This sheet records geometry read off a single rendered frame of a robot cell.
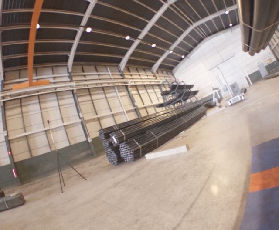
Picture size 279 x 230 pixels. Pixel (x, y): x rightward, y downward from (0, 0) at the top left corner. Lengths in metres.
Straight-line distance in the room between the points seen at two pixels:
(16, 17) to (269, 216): 10.73
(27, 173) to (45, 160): 1.56
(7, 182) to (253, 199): 10.26
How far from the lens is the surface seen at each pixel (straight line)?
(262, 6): 1.32
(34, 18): 6.51
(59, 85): 10.86
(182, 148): 2.24
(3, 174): 10.19
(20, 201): 3.29
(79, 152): 9.95
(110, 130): 3.49
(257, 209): 0.57
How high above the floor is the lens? 0.59
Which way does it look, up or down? 7 degrees up
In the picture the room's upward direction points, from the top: 23 degrees counter-clockwise
